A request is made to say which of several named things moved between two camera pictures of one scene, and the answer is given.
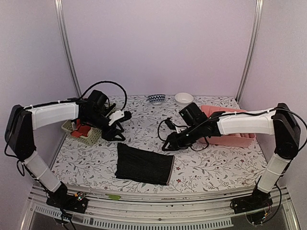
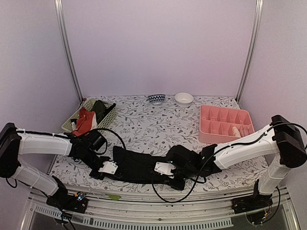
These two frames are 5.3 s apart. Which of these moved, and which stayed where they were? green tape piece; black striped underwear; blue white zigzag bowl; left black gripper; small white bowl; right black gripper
Moved: left black gripper; right black gripper
Stayed: blue white zigzag bowl; small white bowl; black striped underwear; green tape piece
